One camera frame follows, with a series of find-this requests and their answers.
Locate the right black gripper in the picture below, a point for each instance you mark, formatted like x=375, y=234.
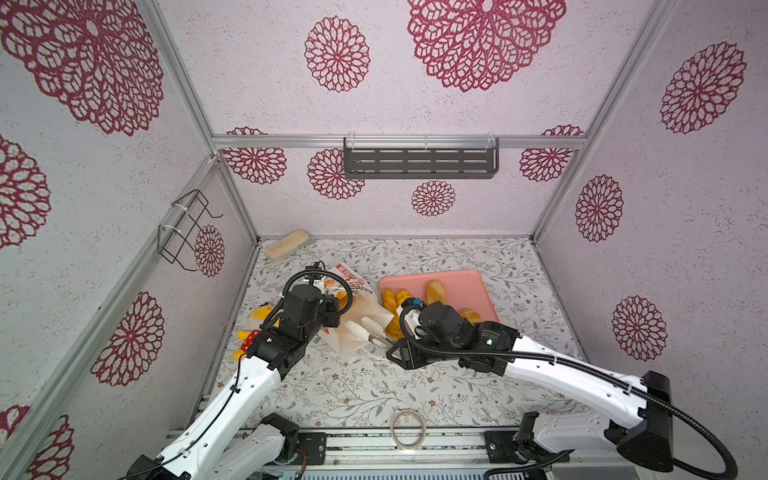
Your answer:
x=405, y=359

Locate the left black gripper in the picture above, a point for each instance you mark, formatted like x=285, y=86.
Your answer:
x=331, y=308

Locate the long fake bread piece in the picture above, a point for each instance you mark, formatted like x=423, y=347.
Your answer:
x=389, y=302

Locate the white paper gift bag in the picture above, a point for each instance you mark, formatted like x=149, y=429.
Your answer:
x=363, y=302

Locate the short twisted fake bread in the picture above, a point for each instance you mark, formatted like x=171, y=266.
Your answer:
x=402, y=296

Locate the oval fake bread loaf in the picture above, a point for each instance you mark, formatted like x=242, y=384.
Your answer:
x=435, y=292

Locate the round fake bread roll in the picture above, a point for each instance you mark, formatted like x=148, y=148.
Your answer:
x=470, y=315

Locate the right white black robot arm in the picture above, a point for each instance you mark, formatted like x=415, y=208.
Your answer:
x=623, y=412

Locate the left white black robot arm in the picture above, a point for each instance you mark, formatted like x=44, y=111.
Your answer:
x=203, y=450

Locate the yellow red plush toy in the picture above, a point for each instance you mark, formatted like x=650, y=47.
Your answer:
x=259, y=319

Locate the pink plastic tray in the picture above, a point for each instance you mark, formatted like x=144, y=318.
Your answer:
x=464, y=289

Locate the clear tape roll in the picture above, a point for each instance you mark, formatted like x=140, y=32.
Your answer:
x=408, y=430

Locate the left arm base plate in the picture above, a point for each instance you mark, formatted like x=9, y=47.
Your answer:
x=310, y=448

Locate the black wire wall rack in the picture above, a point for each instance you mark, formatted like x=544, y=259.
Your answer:
x=173, y=238

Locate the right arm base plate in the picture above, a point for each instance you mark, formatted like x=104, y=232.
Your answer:
x=503, y=447

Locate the grey slotted wall shelf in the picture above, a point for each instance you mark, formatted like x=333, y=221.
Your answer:
x=425, y=163

